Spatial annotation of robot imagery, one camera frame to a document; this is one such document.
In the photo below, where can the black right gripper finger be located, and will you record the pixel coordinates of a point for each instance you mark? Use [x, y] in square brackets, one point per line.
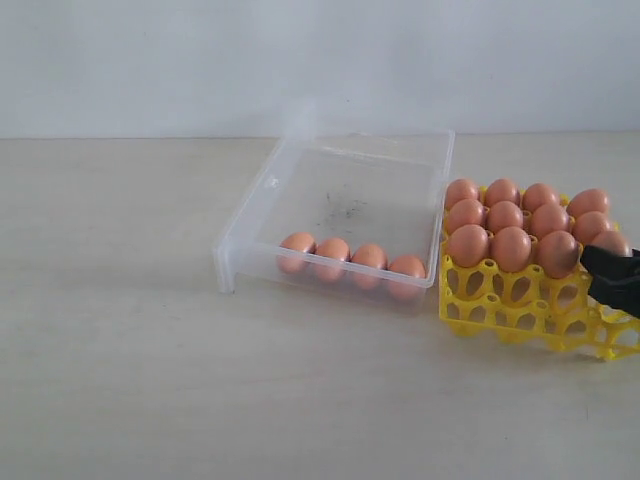
[620, 294]
[607, 264]

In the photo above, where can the yellow plastic egg tray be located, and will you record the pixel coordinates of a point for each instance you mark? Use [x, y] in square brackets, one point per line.
[528, 305]

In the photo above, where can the clear plastic container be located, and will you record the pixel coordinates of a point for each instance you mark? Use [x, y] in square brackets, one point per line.
[330, 177]

